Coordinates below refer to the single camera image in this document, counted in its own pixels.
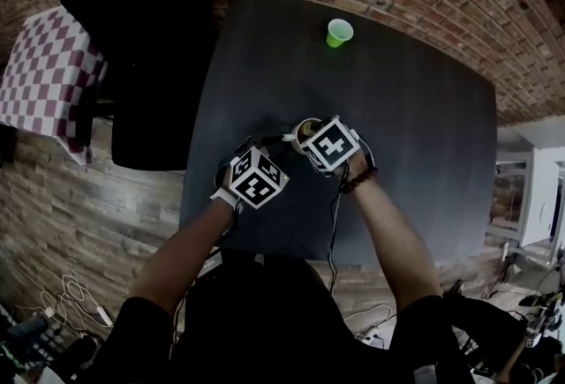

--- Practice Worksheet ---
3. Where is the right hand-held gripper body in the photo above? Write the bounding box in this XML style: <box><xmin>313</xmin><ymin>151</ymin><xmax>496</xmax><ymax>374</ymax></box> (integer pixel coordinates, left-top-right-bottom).
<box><xmin>304</xmin><ymin>115</ymin><xmax>379</xmax><ymax>174</ymax></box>

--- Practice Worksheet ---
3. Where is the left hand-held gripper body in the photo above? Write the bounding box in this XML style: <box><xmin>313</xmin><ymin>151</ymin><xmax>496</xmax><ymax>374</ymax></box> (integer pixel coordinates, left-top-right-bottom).
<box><xmin>210</xmin><ymin>135</ymin><xmax>290</xmax><ymax>210</ymax></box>

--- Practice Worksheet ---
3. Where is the white mug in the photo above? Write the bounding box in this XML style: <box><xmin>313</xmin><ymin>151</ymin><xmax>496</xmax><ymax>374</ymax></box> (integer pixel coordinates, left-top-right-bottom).
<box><xmin>282</xmin><ymin>117</ymin><xmax>330</xmax><ymax>157</ymax></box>

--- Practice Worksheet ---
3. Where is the green plastic cup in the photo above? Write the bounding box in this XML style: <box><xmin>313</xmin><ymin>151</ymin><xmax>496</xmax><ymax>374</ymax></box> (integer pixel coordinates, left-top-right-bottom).
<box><xmin>325</xmin><ymin>18</ymin><xmax>355</xmax><ymax>49</ymax></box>

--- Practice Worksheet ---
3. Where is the person's left forearm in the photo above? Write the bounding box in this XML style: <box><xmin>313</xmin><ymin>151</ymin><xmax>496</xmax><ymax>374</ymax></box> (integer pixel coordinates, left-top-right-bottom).
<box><xmin>127</xmin><ymin>196</ymin><xmax>237</xmax><ymax>317</ymax></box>

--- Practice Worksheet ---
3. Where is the person's right forearm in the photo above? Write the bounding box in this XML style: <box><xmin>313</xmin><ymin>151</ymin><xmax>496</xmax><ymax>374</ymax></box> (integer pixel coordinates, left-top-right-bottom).
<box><xmin>348</xmin><ymin>174</ymin><xmax>444</xmax><ymax>315</ymax></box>

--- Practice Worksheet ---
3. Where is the person's right hand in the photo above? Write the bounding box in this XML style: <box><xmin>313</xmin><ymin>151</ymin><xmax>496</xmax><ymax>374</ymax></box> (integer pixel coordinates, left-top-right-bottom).
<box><xmin>331</xmin><ymin>147</ymin><xmax>372</xmax><ymax>184</ymax></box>

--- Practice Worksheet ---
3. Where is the dark grey table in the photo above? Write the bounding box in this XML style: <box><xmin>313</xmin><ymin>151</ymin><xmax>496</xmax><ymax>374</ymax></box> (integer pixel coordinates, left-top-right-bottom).
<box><xmin>178</xmin><ymin>0</ymin><xmax>499</xmax><ymax>267</ymax></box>

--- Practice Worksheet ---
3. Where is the person's black shirt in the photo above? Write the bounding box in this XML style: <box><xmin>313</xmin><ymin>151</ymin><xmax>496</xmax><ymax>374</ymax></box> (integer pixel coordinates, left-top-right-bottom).
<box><xmin>92</xmin><ymin>250</ymin><xmax>535</xmax><ymax>384</ymax></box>

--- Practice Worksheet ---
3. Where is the black mesh office chair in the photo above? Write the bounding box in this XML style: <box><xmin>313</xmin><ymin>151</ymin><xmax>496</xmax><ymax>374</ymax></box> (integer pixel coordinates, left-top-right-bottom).
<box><xmin>56</xmin><ymin>0</ymin><xmax>220</xmax><ymax>171</ymax></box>

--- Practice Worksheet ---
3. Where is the white power strip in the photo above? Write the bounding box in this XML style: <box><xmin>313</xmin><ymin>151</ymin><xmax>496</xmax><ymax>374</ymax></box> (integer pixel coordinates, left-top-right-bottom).
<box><xmin>94</xmin><ymin>305</ymin><xmax>114</xmax><ymax>328</ymax></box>

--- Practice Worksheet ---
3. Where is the white cabinet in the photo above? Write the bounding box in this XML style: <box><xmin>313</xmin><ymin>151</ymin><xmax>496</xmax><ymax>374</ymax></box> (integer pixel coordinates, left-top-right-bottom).
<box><xmin>485</xmin><ymin>125</ymin><xmax>565</xmax><ymax>271</ymax></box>

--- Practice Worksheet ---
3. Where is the red white checkered tablecloth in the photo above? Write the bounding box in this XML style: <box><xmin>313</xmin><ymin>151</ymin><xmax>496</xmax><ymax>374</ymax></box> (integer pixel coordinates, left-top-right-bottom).
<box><xmin>0</xmin><ymin>4</ymin><xmax>109</xmax><ymax>167</ymax></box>

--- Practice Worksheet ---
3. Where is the brown bead bracelet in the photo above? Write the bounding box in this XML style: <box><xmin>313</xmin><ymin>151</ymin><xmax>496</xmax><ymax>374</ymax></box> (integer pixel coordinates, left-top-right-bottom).
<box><xmin>341</xmin><ymin>165</ymin><xmax>380</xmax><ymax>195</ymax></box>

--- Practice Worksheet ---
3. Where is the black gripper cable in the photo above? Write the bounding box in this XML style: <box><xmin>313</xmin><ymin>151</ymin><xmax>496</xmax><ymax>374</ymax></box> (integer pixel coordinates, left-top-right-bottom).
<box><xmin>326</xmin><ymin>169</ymin><xmax>350</xmax><ymax>290</ymax></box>

